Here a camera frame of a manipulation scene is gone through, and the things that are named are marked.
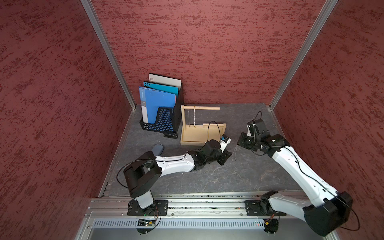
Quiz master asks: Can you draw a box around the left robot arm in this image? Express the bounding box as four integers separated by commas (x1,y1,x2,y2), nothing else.
122,135,232,210

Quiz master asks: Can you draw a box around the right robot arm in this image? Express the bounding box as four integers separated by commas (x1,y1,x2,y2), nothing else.
237,120,353,237

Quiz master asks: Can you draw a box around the wooden jewelry display stand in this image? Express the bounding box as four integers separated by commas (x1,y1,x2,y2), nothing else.
180,105,227,146

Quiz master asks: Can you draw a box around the black mesh file organizer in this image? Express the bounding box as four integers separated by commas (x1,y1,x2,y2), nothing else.
140,88,184,134

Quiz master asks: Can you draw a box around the blue-grey glasses case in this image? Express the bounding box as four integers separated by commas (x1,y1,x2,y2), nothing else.
152,144,164,156

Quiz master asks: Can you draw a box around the teal folder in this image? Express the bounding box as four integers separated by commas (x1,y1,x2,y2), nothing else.
143,82,179,97

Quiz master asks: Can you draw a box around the white folder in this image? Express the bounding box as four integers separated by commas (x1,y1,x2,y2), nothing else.
149,74,182,90

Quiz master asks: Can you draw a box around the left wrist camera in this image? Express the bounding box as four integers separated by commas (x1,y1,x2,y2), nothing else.
219,134,232,153

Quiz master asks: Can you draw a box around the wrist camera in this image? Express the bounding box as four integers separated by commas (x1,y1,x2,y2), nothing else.
247,121,255,137
219,134,232,153

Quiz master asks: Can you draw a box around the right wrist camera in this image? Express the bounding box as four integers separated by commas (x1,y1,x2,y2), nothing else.
247,121,255,137

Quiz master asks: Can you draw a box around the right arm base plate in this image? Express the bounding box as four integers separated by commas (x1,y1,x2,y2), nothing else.
245,201,287,217

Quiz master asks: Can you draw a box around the aluminium rail frame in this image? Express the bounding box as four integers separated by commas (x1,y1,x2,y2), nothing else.
76,192,320,240

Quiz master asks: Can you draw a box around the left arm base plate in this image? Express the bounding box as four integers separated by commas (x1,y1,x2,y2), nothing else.
127,200,169,217

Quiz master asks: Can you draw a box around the right aluminium corner post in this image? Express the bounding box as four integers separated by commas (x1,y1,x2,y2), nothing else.
270,0,338,112

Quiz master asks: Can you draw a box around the aluminium corner post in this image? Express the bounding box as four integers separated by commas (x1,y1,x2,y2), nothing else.
270,0,338,112
81,0,137,110

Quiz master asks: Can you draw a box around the left aluminium corner post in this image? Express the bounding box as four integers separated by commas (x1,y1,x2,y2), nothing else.
81,0,137,110

